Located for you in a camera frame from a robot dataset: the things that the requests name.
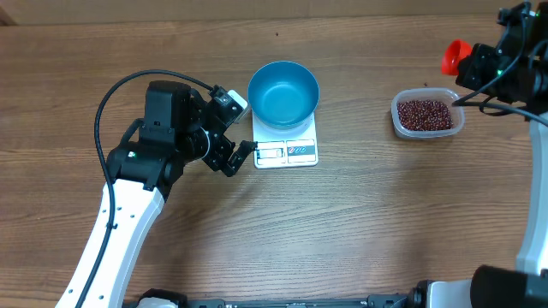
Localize orange measuring scoop blue handle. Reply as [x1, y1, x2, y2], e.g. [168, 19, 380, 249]
[441, 39, 472, 75]

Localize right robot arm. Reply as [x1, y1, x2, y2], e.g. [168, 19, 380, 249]
[404, 1, 547, 307]

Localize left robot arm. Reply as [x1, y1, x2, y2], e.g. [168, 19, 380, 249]
[57, 80, 257, 307]

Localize white digital kitchen scale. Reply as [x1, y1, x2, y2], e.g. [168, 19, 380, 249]
[253, 114, 319, 169]

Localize blue metal bowl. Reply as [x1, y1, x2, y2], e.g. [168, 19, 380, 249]
[247, 61, 320, 129]

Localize clear plastic bean container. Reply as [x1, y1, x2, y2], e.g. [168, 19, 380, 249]
[391, 87, 465, 139]

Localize red beans in container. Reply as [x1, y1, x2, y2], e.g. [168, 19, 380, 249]
[396, 100, 454, 131]

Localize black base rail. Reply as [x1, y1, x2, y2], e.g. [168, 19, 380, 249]
[184, 294, 410, 308]

